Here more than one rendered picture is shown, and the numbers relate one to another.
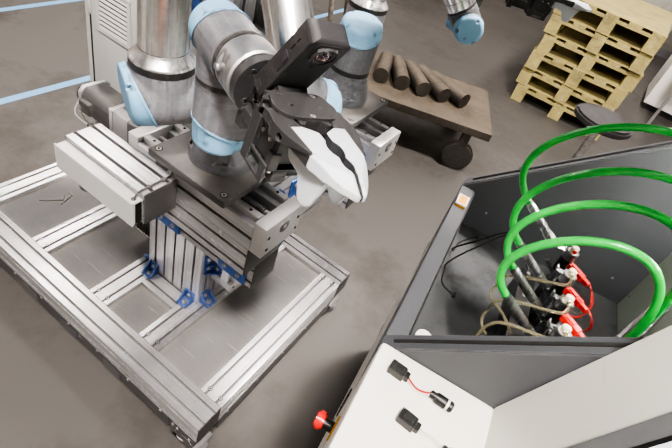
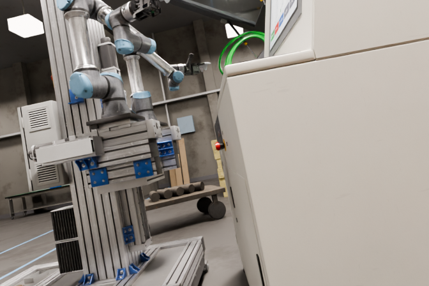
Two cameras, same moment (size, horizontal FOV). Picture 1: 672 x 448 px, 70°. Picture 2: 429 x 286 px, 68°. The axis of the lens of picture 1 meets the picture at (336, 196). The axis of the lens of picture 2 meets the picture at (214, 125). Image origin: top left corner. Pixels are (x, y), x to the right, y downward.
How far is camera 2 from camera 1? 1.27 m
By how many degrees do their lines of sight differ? 46
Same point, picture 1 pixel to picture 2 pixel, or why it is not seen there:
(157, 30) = (85, 54)
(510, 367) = not seen: hidden behind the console
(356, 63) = (147, 103)
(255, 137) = (143, 2)
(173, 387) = not seen: outside the picture
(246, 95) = (133, 8)
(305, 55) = not seen: outside the picture
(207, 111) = (121, 32)
